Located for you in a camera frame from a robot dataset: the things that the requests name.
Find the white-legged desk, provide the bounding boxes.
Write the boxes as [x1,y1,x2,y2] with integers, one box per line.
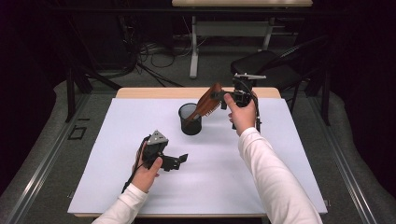
[171,0,314,79]

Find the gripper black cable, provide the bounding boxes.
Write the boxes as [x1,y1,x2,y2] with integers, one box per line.
[120,135,151,194]
[247,81,263,133]

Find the white table sheet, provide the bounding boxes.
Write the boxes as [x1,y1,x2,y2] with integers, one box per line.
[67,97,329,216]

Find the black folding chair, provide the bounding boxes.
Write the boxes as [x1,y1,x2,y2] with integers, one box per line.
[230,35,331,94]

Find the black metal stand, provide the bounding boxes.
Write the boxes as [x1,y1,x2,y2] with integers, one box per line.
[304,66,332,127]
[64,12,123,124]

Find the person's left hand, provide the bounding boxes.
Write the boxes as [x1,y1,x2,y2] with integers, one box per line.
[131,141,163,194]

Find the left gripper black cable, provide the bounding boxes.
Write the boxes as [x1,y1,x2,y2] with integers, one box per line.
[120,135,151,194]

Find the wooden hairbrush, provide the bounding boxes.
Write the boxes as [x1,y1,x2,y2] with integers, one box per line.
[185,82,223,122]

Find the bundle of floor cables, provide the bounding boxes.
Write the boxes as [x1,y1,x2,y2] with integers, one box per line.
[120,15,185,88]

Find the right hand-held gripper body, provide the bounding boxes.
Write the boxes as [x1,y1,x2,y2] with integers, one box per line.
[232,73,268,108]

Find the person's right hand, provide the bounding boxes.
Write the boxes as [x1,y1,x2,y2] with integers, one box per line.
[223,92,258,137]

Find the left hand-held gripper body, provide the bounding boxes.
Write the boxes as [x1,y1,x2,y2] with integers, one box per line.
[141,130,181,173]

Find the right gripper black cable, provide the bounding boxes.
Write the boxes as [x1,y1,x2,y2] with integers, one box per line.
[247,81,263,133]

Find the black mesh cup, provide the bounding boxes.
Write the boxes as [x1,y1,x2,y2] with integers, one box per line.
[177,103,204,136]

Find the grey floor rail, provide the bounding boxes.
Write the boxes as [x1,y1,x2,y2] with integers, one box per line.
[310,95,379,224]
[6,92,92,224]

